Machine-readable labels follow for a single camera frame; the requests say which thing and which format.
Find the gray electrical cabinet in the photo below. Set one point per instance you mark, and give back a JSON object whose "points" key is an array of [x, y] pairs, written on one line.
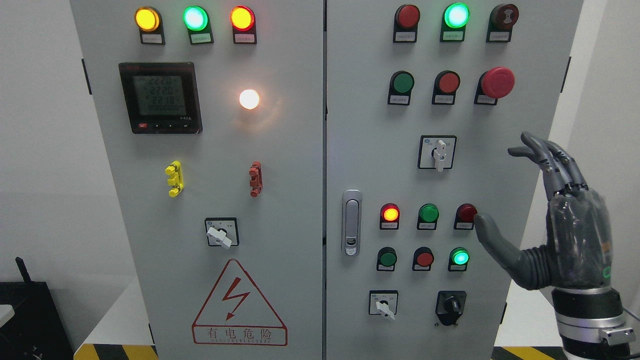
{"points": [[322, 69]]}

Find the black selector knob switch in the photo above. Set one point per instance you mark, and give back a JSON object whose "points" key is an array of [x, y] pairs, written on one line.
{"points": [[450, 306]]}

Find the red electrical hazard warning sign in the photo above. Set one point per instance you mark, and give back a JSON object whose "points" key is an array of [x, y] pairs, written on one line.
{"points": [[237, 313]]}

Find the red push button upper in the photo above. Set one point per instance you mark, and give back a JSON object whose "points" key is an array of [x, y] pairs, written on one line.
{"points": [[445, 88]]}

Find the yellow terminal connector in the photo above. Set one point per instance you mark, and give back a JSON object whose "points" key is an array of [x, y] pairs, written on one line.
{"points": [[175, 178]]}

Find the digital power meter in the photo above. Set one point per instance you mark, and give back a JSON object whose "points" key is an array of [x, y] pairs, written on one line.
{"points": [[161, 97]]}

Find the gray robotic hand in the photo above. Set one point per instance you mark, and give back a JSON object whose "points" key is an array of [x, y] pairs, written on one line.
{"points": [[578, 253]]}

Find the green indicator middle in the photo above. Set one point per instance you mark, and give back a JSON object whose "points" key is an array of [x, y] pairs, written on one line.
{"points": [[427, 217]]}

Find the green push button lower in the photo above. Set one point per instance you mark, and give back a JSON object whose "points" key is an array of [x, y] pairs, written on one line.
{"points": [[386, 259]]}

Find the red push button lower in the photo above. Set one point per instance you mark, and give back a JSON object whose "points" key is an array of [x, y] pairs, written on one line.
{"points": [[423, 259]]}

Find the red orange indicator light top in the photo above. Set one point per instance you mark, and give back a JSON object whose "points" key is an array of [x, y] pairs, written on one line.
{"points": [[243, 25]]}

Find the black box with antenna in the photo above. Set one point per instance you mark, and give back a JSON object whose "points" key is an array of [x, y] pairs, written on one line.
{"points": [[32, 329]]}

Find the left door gray rotary switch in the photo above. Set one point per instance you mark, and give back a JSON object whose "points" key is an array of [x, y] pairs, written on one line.
{"points": [[222, 232]]}

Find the red push button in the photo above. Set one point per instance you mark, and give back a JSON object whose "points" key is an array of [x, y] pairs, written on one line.
{"points": [[423, 259], [445, 88]]}

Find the red emergency stop button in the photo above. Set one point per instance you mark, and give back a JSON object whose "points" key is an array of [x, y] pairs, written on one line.
{"points": [[494, 84]]}

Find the lit green indicator lower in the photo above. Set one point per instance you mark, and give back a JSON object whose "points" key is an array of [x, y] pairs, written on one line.
{"points": [[458, 260]]}

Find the dark red buzzer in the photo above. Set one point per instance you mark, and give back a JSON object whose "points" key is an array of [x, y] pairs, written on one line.
{"points": [[502, 20]]}

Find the lit red indicator middle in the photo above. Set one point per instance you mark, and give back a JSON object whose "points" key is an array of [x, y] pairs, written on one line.
{"points": [[389, 217]]}

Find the white glowing indicator light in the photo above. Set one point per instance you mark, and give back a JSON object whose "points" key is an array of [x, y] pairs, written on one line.
{"points": [[249, 99]]}

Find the green indicator light top left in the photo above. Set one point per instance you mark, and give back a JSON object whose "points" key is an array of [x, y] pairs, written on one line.
{"points": [[198, 26]]}

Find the bright green indicator top right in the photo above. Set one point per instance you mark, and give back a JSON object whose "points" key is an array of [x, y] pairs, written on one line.
{"points": [[453, 25]]}

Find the silver door lock handle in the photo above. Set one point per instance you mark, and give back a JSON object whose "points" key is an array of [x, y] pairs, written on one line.
{"points": [[351, 221]]}

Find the green push button upper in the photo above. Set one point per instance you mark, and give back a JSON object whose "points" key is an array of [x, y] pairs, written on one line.
{"points": [[400, 88]]}

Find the yellow indicator light top left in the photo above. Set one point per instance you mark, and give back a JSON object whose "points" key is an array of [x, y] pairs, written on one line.
{"points": [[150, 25]]}

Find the red terminal connector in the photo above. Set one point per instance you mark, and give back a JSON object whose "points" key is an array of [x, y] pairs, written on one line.
{"points": [[256, 179]]}

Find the dark red indicator top right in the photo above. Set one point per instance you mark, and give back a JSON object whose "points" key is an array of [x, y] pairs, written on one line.
{"points": [[405, 24]]}

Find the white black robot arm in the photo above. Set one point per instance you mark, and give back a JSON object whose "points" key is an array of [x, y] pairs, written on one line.
{"points": [[592, 324]]}

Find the green push button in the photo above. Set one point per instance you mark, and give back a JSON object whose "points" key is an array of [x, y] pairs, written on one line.
{"points": [[386, 259], [400, 88]]}

